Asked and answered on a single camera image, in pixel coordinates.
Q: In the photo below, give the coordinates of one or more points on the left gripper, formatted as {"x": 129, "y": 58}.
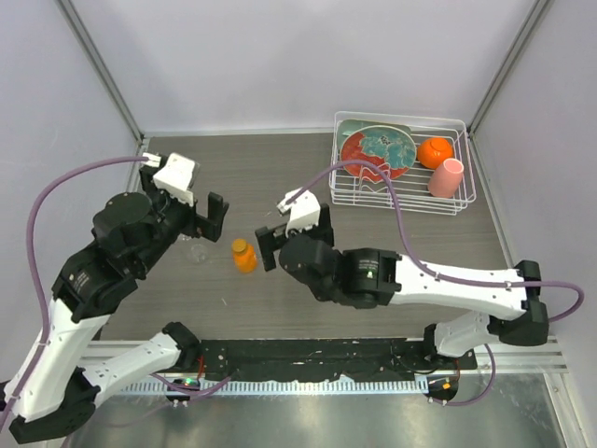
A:
{"x": 211, "y": 226}

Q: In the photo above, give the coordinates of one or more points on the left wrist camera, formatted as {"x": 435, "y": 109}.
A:
{"x": 177, "y": 177}

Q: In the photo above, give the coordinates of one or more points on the pink cup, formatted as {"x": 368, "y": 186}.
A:
{"x": 446, "y": 179}

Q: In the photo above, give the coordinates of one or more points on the orange bowl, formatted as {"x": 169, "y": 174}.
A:
{"x": 433, "y": 152}

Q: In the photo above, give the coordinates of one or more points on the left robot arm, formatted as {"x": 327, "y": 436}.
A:
{"x": 130, "y": 235}

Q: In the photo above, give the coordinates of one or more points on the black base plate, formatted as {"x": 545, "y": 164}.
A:
{"x": 319, "y": 360}

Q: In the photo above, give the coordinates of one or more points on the teal square plate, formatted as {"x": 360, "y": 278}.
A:
{"x": 349, "y": 126}

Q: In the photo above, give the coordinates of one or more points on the clear bottle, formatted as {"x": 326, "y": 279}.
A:
{"x": 198, "y": 253}

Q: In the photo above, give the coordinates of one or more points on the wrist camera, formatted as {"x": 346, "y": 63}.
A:
{"x": 177, "y": 177}
{"x": 302, "y": 209}

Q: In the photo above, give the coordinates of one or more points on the white cable duct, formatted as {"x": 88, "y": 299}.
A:
{"x": 343, "y": 386}

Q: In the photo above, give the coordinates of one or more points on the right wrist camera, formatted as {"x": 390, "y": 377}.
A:
{"x": 302, "y": 209}

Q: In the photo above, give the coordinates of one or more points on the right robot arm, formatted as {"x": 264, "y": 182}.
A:
{"x": 495, "y": 308}

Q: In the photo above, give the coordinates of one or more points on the orange bottle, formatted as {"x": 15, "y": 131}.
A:
{"x": 247, "y": 261}

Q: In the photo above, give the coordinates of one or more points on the white wire dish rack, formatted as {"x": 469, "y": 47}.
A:
{"x": 368, "y": 189}

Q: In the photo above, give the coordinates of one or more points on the orange bottle cap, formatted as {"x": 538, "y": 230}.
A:
{"x": 239, "y": 246}

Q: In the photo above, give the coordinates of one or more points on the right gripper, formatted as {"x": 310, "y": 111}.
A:
{"x": 267, "y": 240}

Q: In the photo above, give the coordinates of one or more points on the red teal floral plate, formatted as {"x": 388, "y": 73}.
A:
{"x": 389, "y": 148}

